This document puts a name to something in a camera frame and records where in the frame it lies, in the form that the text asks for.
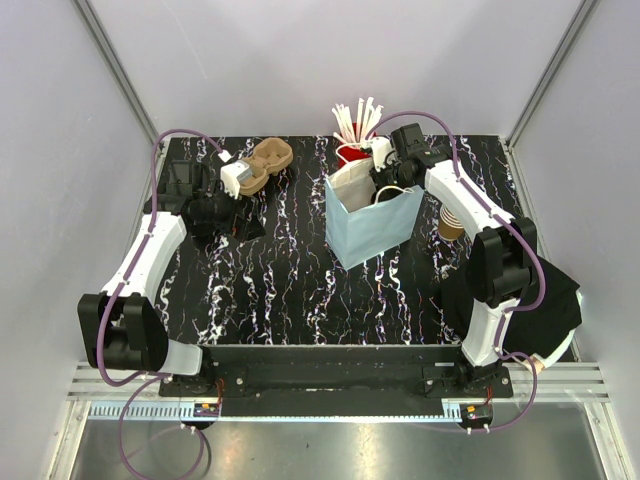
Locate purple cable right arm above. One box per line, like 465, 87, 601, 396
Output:
364, 110, 547, 434

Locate aluminium rail front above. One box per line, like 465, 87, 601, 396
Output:
68, 362, 611, 428

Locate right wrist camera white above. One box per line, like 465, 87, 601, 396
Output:
364, 136, 393, 172

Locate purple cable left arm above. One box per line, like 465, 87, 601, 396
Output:
95, 128, 231, 476

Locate stack of paper cups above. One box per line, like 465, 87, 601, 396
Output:
437, 204, 465, 242

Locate black cloth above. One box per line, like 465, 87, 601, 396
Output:
434, 258, 582, 359

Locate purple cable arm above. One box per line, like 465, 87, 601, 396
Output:
364, 110, 547, 434
95, 128, 231, 476

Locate light blue paper bag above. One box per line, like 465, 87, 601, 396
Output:
325, 155, 424, 270

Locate aluminium frame post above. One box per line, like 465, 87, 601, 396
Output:
71, 0, 158, 144
505, 0, 600, 149

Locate aluminium frame post left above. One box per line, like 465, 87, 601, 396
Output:
71, 0, 158, 144

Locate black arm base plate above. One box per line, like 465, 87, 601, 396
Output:
144, 345, 514, 423

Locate white wrapped straws bundle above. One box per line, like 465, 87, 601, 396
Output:
331, 96, 384, 147

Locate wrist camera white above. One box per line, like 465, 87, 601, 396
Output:
364, 136, 393, 172
219, 150, 253, 199

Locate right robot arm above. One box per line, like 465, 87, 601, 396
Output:
363, 124, 545, 397

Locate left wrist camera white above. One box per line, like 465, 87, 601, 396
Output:
219, 150, 253, 199

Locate aluminium frame post right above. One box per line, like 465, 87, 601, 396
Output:
505, 0, 600, 149

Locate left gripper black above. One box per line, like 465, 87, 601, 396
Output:
194, 177, 266, 242

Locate stack of cardboard cup carriers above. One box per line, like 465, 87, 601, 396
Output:
240, 137, 294, 196

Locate red straw cup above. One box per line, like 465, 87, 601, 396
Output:
333, 132, 370, 167

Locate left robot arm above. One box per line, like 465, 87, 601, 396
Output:
77, 159, 269, 396

